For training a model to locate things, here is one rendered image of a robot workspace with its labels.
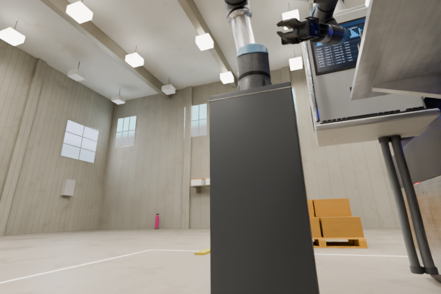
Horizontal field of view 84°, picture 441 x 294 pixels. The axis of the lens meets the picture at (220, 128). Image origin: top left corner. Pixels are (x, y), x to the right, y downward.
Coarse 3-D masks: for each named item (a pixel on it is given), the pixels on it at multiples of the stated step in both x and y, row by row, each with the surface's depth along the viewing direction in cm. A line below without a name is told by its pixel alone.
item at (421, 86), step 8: (400, 80) 84; (408, 80) 83; (416, 80) 82; (424, 80) 81; (432, 80) 81; (440, 80) 80; (376, 88) 87; (384, 88) 85; (392, 88) 84; (400, 88) 83; (408, 88) 83; (416, 88) 82; (424, 88) 81; (432, 88) 80; (440, 88) 79; (424, 96) 82; (432, 96) 81; (440, 96) 80
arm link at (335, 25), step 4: (332, 20) 103; (332, 24) 102; (336, 24) 102; (336, 28) 100; (340, 28) 101; (344, 28) 103; (336, 32) 99; (340, 32) 101; (344, 32) 102; (332, 36) 100; (336, 36) 100; (340, 36) 101; (344, 36) 102; (332, 40) 101; (336, 40) 102; (340, 40) 103; (344, 40) 104; (332, 44) 104; (336, 44) 104; (340, 44) 106
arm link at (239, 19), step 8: (224, 0) 111; (248, 0) 112; (232, 8) 111; (240, 8) 110; (248, 8) 112; (232, 16) 112; (240, 16) 110; (248, 16) 112; (232, 24) 113; (240, 24) 109; (248, 24) 109; (240, 32) 108; (248, 32) 107; (240, 40) 107; (248, 40) 106
